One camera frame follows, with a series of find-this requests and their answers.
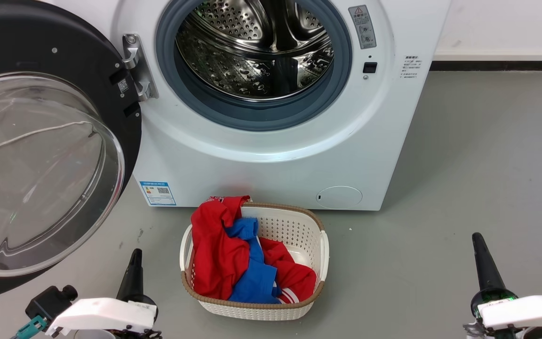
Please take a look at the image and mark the red garment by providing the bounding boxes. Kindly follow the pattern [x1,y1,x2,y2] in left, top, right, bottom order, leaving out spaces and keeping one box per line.
[191,196,317,304]

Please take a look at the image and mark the grey warning sticker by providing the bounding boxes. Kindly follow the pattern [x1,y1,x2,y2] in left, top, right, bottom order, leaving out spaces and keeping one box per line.
[349,5,377,49]

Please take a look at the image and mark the blue garment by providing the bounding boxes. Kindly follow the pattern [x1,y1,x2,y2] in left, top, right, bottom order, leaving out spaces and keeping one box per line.
[224,217,282,304]

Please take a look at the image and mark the small black text sticker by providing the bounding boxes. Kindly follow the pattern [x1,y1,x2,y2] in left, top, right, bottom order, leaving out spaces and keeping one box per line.
[400,55,422,79]

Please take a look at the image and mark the round white filter cover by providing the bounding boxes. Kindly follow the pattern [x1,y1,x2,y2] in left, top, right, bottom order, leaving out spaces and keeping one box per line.
[316,186,363,210]

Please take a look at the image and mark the blue energy label sticker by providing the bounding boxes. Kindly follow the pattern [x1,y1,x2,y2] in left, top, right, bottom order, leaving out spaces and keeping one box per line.
[139,181,176,207]

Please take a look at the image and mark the perforated steel washer drum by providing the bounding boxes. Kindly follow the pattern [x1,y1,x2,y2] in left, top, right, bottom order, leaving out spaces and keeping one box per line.
[175,0,335,101]

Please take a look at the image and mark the black round glass washer door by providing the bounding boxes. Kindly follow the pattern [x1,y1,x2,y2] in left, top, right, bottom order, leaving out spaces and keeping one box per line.
[0,0,143,303]

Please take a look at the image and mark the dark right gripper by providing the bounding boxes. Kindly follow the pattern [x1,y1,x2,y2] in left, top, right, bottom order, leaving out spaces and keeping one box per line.
[470,232,520,319]

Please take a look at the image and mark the cream perforated laundry basket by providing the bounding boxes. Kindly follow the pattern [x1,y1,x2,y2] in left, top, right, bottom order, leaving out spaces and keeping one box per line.
[180,202,330,322]

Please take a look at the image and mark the silver metal door hinge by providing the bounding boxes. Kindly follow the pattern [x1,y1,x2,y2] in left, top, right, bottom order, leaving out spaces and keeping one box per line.
[121,33,159,102]

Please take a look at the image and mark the teal cable connector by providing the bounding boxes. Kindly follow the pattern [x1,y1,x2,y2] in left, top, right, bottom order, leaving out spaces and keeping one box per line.
[11,315,48,339]

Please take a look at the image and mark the white front-load washing machine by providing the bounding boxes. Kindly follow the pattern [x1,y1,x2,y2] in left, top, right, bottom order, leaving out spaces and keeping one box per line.
[40,0,453,211]

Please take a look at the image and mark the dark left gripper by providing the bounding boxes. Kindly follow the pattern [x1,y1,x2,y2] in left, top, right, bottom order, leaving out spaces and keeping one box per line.
[116,249,159,314]

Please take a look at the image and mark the white floor cable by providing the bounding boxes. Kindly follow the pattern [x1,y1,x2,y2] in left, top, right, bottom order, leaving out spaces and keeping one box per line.
[0,121,96,156]

